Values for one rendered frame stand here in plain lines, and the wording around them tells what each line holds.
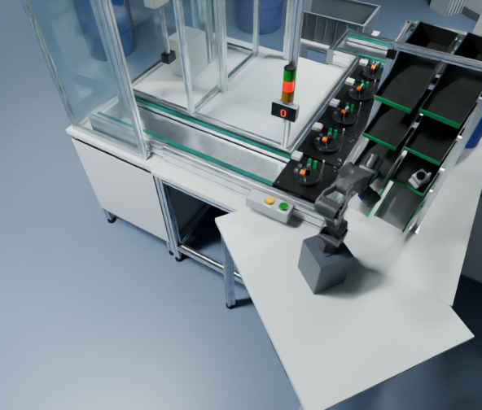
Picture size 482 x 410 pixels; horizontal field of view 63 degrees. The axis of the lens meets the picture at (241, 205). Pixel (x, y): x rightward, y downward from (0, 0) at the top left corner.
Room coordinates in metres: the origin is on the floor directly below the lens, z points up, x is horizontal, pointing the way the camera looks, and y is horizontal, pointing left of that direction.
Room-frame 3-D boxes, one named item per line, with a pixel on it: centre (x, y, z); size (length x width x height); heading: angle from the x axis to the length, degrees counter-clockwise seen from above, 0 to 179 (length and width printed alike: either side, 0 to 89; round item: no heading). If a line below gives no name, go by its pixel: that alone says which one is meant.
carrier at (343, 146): (1.50, -0.44, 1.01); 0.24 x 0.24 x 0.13; 60
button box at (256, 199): (1.14, -0.13, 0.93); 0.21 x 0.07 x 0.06; 60
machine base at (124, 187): (2.21, 0.38, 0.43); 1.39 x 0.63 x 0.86; 150
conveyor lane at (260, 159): (1.45, -0.06, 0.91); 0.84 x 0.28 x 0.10; 60
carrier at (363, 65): (2.14, -0.81, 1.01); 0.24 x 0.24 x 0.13; 60
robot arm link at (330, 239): (0.83, -0.33, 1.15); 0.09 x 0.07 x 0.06; 52
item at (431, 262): (1.67, -0.54, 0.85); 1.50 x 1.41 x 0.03; 60
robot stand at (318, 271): (0.82, -0.33, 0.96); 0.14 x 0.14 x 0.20; 22
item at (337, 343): (0.84, -0.37, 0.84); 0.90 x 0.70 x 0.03; 22
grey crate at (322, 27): (3.36, -0.81, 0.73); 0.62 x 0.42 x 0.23; 60
